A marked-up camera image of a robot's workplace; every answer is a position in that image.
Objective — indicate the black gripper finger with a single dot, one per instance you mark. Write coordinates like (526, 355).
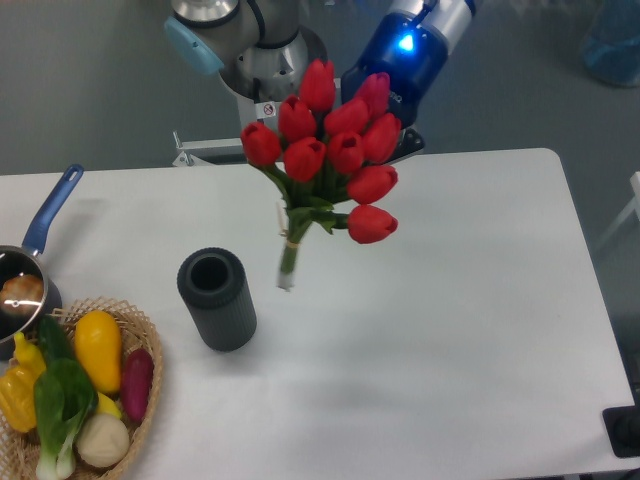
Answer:
(410, 143)

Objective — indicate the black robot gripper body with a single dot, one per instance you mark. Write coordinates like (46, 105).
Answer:
(410, 52)

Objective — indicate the red tulip bouquet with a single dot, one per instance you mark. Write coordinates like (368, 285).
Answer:
(329, 162)

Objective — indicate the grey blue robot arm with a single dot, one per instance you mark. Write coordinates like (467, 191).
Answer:
(209, 35)

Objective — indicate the dark grey ribbed vase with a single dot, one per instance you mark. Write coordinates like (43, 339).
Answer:
(213, 285)

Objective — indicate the blue bin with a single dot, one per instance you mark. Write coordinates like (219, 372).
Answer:
(610, 49)

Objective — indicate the black device at edge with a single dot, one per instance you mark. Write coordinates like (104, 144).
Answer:
(622, 426)

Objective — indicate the purple eggplant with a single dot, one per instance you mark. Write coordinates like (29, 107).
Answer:
(136, 384)

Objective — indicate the yellow squash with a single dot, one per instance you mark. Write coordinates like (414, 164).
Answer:
(98, 348)

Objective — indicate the green cucumber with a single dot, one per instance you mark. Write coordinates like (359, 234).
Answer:
(53, 341)

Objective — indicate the brown bread roll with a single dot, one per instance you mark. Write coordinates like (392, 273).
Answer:
(21, 296)

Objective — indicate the white steamed bun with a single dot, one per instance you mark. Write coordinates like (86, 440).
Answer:
(103, 441)

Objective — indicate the green bok choy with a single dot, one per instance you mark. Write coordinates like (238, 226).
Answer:
(63, 397)

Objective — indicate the small yellow vegetable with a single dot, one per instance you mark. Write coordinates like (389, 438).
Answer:
(28, 355)

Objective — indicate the yellow bell pepper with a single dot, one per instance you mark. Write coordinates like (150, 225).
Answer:
(17, 398)

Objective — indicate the woven bamboo basket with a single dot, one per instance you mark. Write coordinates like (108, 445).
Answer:
(20, 451)

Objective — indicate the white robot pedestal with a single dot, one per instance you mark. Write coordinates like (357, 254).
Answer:
(260, 79)

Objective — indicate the white frame at right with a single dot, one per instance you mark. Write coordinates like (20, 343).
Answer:
(623, 218)

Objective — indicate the blue handled saucepan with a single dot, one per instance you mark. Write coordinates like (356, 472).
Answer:
(24, 259)

